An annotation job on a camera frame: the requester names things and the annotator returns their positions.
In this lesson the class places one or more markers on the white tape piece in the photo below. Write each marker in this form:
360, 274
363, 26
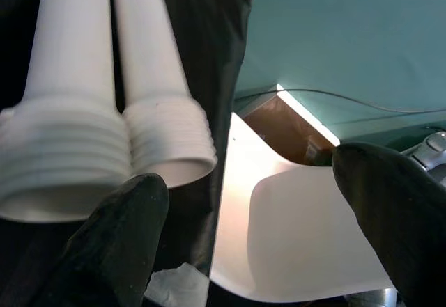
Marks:
181, 286

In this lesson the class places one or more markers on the black plastic sheet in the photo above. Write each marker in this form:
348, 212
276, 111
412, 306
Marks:
209, 42

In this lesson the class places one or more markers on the white tapered plastic table leg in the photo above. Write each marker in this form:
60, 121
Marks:
69, 60
150, 60

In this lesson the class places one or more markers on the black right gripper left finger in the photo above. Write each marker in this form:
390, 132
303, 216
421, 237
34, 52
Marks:
111, 244

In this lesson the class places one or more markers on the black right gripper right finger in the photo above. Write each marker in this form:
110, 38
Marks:
393, 216

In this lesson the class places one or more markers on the white plastic shell chair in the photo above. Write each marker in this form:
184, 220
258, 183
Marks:
296, 234

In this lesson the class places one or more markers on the brown cardboard box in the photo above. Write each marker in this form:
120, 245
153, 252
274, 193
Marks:
285, 129

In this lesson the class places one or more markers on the silver grey background robot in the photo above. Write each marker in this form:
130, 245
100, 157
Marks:
435, 143

